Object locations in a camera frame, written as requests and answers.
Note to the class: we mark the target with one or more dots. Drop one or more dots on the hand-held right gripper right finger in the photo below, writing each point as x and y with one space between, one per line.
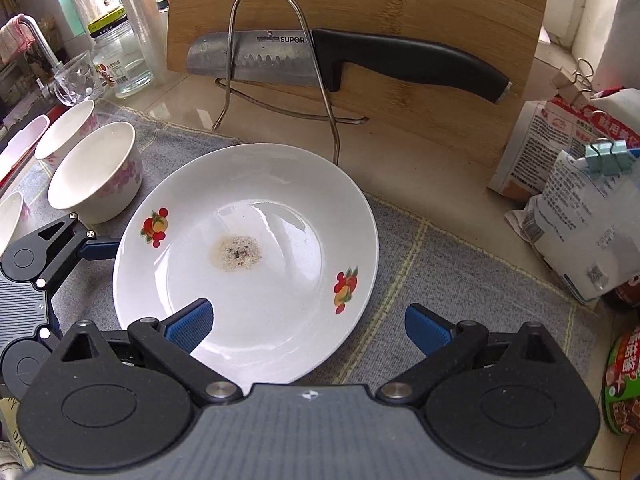
427 330

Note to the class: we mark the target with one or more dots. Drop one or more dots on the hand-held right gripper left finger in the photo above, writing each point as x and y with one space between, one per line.
192 325

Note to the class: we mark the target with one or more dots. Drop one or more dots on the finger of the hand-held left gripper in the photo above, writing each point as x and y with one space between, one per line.
102 249

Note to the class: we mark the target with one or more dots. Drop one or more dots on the white floral bowl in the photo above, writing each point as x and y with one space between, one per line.
62 132
95 170
10 220

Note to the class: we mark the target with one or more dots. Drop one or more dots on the stained white fruit-print plate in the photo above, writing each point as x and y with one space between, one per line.
280 200

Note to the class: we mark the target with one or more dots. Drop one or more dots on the grey and teal checked towel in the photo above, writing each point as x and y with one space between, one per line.
450 285

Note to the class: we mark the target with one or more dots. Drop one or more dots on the white colander basket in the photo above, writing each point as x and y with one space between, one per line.
20 145

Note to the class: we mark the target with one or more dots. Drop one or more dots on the clear glass mug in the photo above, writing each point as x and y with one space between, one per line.
80 80

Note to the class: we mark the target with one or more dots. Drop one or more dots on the steel sink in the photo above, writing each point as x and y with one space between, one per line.
25 92

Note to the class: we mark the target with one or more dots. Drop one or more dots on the white printed bag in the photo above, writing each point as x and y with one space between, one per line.
575 220

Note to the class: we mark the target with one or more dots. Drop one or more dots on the glass jar with yellow-green lid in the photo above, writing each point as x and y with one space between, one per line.
125 60

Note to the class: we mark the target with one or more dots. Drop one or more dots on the dark soy sauce bottle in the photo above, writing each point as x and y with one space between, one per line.
625 297

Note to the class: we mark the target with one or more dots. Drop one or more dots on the green-lidded sauce jar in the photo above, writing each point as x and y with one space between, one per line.
625 385

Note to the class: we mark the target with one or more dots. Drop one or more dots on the metal faucet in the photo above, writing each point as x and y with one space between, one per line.
47 50

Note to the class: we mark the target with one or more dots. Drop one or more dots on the pink rag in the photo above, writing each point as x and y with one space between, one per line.
12 37

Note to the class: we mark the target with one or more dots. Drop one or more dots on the red and white bag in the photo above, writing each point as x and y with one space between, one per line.
545 130

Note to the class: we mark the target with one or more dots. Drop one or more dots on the large clear plastic wrap roll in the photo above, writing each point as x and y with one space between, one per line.
145 20

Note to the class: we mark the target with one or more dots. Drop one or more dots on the small white plastic bag roll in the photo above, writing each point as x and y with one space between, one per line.
92 5

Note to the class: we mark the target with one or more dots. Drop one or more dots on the blue binder clip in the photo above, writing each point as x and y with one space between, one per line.
605 157

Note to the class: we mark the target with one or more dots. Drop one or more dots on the tan binder clip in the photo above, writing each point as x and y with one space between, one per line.
570 90

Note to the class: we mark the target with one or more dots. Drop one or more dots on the bamboo cutting board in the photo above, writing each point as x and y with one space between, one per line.
375 0

